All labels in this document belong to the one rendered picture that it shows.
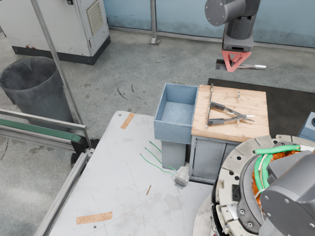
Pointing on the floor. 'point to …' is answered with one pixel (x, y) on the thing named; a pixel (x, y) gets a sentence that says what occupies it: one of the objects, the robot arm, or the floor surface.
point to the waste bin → (48, 107)
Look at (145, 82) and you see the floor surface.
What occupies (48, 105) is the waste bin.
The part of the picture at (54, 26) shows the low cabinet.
